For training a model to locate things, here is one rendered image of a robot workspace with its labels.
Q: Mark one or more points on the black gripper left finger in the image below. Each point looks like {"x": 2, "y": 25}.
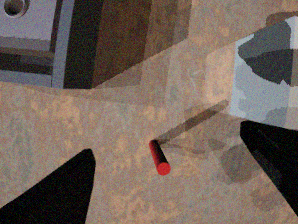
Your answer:
{"x": 61, "y": 198}

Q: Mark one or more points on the red peg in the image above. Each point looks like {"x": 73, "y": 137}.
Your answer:
{"x": 163, "y": 167}

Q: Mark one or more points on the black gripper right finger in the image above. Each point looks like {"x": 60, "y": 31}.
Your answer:
{"x": 276, "y": 150}

